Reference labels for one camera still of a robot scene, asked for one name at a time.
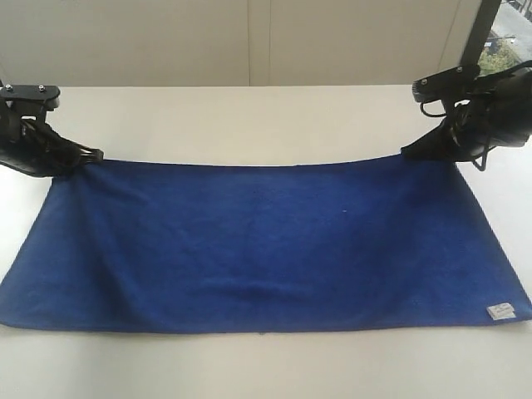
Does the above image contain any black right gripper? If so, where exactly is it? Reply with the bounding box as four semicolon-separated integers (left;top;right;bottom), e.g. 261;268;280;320
401;74;531;162

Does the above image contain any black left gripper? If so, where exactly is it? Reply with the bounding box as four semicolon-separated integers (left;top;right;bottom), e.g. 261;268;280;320
1;107;103;178

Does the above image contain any blue towel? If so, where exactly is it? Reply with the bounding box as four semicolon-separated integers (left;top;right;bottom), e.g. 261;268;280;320
1;155;531;334

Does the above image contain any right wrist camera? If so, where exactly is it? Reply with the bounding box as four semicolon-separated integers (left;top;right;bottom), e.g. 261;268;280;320
411;64;480;103

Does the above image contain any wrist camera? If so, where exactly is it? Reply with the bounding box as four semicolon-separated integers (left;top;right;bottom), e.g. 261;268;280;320
1;84;61;122
411;64;480;103

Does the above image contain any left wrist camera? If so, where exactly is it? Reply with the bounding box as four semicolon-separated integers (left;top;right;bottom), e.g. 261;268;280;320
1;84;61;122

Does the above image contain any black window frame post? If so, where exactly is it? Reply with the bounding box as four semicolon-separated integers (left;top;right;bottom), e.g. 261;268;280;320
459;0;501;66

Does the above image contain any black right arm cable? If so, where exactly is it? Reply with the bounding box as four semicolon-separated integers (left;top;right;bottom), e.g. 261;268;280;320
419;60;532;171

